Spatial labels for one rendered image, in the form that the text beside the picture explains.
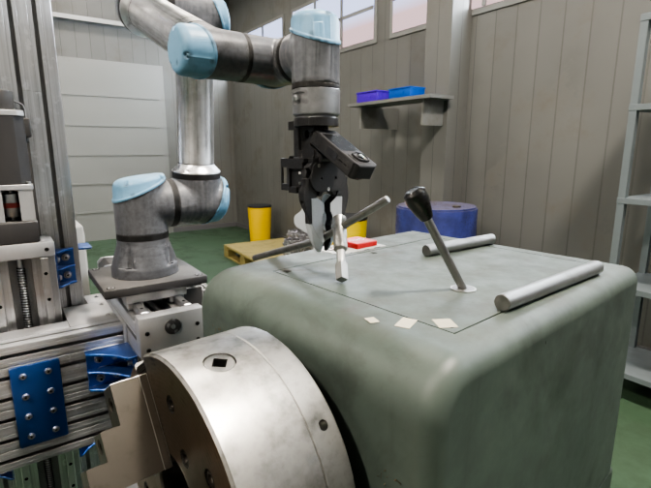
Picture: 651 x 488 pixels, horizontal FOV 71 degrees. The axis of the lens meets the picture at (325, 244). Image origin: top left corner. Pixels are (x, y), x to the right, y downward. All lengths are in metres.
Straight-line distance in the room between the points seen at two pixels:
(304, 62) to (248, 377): 0.46
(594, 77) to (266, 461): 3.78
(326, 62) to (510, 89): 3.68
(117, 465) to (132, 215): 0.66
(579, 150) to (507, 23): 1.25
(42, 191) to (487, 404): 1.05
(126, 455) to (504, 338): 0.42
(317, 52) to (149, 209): 0.56
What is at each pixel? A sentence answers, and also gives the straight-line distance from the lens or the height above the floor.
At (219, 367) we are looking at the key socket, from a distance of 0.50.
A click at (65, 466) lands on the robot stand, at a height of 0.69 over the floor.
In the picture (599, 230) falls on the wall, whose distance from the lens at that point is 3.96.
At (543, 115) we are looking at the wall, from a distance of 4.16.
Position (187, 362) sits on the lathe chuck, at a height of 1.24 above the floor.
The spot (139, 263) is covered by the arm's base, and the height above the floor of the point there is 1.20.
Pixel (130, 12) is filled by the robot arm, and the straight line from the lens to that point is 1.03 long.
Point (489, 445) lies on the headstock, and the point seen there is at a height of 1.14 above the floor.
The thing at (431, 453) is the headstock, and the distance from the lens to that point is 0.48.
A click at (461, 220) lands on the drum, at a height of 0.91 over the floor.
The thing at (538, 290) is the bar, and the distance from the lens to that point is 0.66.
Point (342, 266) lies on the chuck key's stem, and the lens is 0.68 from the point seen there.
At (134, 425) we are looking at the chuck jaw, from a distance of 0.57.
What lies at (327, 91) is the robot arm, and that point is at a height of 1.54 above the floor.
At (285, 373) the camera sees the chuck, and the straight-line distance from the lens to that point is 0.50.
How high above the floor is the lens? 1.45
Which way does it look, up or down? 12 degrees down
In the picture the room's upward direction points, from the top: straight up
